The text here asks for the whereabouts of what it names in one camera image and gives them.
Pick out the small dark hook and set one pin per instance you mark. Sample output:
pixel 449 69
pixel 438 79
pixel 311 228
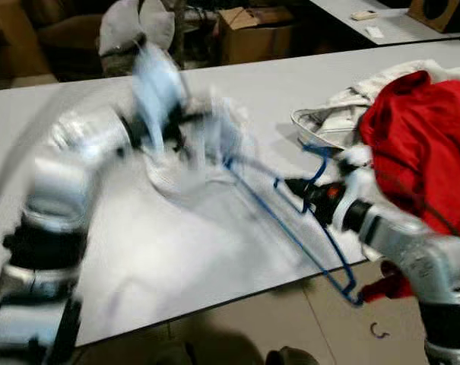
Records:
pixel 379 331

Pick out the grey pillow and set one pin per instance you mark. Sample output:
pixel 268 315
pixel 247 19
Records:
pixel 122 26
pixel 157 23

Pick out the beige remote control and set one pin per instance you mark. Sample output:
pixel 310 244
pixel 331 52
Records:
pixel 363 15

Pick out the open brown cardboard box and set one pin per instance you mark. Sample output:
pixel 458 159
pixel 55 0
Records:
pixel 256 46

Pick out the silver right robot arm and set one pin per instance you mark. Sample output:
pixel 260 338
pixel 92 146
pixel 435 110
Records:
pixel 420 258

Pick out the dark brown seat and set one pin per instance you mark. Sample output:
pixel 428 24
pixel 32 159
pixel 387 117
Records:
pixel 70 42

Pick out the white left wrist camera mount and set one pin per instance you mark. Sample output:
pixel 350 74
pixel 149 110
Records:
pixel 157 87

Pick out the beige jacket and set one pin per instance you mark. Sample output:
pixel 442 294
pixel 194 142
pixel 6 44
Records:
pixel 328 122

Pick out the wooden loudspeaker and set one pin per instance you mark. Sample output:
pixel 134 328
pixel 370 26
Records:
pixel 442 15

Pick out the large plain red shirt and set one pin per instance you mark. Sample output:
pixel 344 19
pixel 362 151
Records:
pixel 420 137

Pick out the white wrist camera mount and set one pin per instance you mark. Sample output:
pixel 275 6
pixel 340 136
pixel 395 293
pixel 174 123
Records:
pixel 364 186
pixel 157 87

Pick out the small white card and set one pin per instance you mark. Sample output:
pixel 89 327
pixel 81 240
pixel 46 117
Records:
pixel 374 32

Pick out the grey right robot leg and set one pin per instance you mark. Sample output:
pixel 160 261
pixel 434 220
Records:
pixel 290 357

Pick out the red cylindrical object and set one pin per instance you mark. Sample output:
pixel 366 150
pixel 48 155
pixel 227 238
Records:
pixel 385 289

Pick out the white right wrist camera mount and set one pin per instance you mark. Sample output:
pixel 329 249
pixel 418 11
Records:
pixel 364 186

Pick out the white shirt with dark print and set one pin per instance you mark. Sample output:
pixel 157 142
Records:
pixel 191 171

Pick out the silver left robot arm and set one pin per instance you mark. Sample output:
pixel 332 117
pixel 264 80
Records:
pixel 55 198

